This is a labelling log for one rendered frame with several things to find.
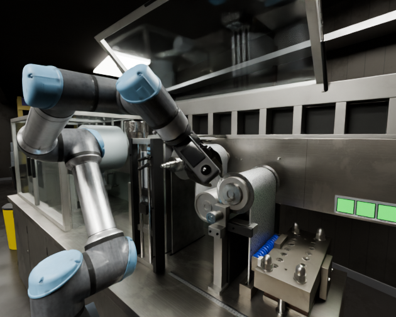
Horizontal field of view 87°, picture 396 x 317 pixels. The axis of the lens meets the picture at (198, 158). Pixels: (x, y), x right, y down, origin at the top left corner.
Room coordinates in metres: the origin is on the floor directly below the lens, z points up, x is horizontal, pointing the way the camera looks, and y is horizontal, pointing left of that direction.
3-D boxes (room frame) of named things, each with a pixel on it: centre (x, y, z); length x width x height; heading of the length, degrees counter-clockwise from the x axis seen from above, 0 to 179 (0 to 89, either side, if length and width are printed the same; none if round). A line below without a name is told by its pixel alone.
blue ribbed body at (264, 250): (0.76, -0.27, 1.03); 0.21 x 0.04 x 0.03; 141
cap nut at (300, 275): (0.58, -0.30, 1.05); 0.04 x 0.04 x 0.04
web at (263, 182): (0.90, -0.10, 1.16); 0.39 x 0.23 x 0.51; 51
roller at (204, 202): (0.89, -0.11, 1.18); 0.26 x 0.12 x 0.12; 141
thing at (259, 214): (0.78, -0.25, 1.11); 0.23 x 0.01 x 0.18; 141
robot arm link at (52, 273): (0.51, 0.36, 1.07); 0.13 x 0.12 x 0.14; 135
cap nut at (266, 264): (0.63, -0.22, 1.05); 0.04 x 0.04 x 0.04
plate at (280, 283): (0.73, -0.37, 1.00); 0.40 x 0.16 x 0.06; 141
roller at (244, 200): (0.81, -0.20, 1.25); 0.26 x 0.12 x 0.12; 141
